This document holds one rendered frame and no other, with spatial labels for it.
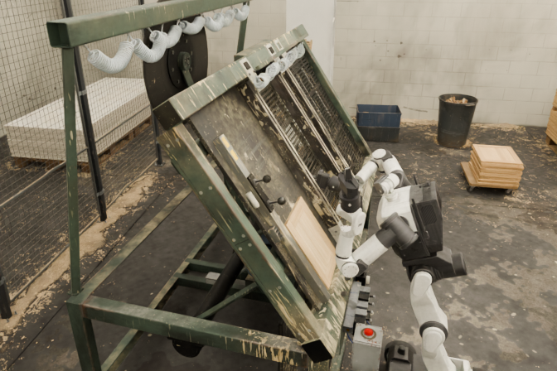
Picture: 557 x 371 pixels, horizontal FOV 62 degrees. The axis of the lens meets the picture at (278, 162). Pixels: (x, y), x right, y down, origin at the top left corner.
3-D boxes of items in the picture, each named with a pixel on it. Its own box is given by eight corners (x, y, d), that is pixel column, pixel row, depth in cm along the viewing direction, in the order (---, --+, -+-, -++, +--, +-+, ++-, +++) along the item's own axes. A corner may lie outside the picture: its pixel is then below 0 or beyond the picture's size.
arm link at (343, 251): (336, 226, 214) (329, 261, 221) (341, 238, 204) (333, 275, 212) (359, 228, 215) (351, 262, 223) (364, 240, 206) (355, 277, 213)
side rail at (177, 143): (299, 344, 208) (320, 338, 203) (155, 138, 186) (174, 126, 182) (302, 334, 213) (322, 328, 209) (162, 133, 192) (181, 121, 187)
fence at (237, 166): (322, 303, 228) (328, 301, 226) (212, 141, 209) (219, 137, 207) (323, 296, 232) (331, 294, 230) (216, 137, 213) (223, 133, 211)
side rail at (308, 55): (358, 160, 394) (370, 154, 390) (289, 46, 373) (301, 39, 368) (360, 156, 401) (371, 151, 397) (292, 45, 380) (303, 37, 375)
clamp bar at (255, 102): (338, 248, 270) (375, 233, 260) (224, 70, 246) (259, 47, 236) (341, 238, 279) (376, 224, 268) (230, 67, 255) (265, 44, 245)
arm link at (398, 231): (394, 251, 215) (416, 232, 211) (391, 255, 206) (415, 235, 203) (375, 232, 217) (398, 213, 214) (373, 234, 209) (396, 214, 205)
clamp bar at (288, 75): (352, 198, 325) (384, 185, 314) (260, 50, 301) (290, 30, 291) (354, 191, 334) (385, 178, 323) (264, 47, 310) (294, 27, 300)
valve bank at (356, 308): (367, 361, 234) (370, 325, 224) (339, 355, 238) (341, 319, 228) (376, 297, 278) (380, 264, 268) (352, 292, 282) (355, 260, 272)
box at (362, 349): (377, 378, 203) (381, 346, 196) (350, 371, 206) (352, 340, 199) (380, 357, 214) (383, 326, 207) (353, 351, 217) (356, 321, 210)
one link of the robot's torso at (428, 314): (448, 324, 258) (435, 252, 243) (450, 348, 243) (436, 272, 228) (419, 325, 264) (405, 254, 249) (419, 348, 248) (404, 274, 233)
